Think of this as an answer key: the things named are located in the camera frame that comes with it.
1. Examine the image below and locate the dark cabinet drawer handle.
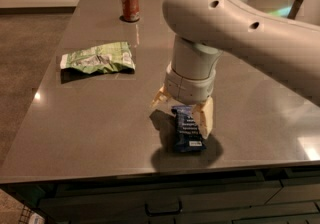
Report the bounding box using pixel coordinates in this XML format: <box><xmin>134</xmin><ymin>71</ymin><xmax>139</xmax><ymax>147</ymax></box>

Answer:
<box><xmin>144</xmin><ymin>200</ymin><xmax>183</xmax><ymax>217</ymax></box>

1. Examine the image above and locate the blue rxbar wrapper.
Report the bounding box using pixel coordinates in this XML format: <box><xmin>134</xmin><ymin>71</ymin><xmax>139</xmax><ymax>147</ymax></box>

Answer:
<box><xmin>171</xmin><ymin>105</ymin><xmax>206</xmax><ymax>153</ymax></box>

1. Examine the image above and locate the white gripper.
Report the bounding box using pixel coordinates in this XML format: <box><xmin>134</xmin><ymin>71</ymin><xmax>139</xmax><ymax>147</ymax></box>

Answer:
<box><xmin>151</xmin><ymin>64</ymin><xmax>216</xmax><ymax>139</ymax></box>

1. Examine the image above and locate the black wire basket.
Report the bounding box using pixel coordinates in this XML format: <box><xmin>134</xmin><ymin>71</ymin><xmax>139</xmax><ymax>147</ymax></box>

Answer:
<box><xmin>18</xmin><ymin>206</ymin><xmax>33</xmax><ymax>224</ymax></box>

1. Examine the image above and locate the red soda can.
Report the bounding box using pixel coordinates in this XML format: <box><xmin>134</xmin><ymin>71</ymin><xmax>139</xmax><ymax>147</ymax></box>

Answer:
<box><xmin>121</xmin><ymin>0</ymin><xmax>140</xmax><ymax>22</ymax></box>

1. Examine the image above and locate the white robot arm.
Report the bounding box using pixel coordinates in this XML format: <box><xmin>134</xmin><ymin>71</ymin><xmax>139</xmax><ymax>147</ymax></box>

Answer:
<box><xmin>152</xmin><ymin>0</ymin><xmax>320</xmax><ymax>137</ymax></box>

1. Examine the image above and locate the green chip bag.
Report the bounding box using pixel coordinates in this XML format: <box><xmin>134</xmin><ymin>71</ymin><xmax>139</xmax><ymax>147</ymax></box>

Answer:
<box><xmin>60</xmin><ymin>42</ymin><xmax>135</xmax><ymax>74</ymax></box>

